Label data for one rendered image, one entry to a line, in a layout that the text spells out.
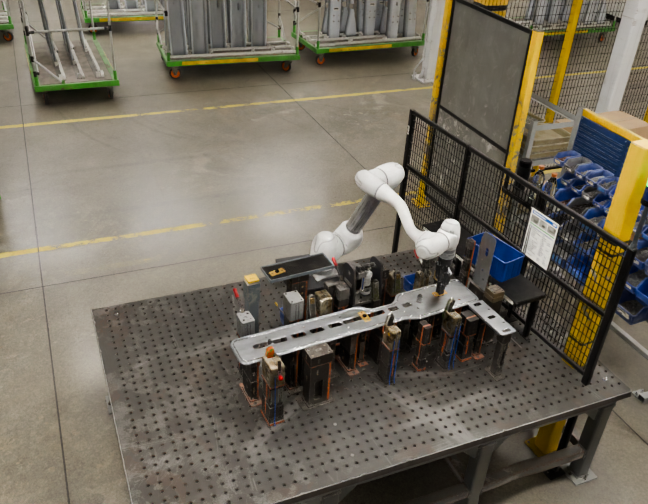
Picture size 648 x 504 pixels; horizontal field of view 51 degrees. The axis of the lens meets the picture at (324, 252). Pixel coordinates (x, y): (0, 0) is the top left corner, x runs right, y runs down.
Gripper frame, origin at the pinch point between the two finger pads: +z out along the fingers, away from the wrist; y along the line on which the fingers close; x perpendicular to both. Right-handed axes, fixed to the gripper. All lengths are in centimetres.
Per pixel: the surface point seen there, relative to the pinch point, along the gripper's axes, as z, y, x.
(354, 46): 72, -664, 319
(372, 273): -2.4, -23.3, -29.4
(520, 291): 2.8, 17.2, 41.7
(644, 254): 17, 2, 162
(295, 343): 6, 5, -89
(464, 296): 5.6, 5.8, 12.8
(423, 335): 11.7, 19.1, -22.2
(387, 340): 9.4, 17.4, -43.2
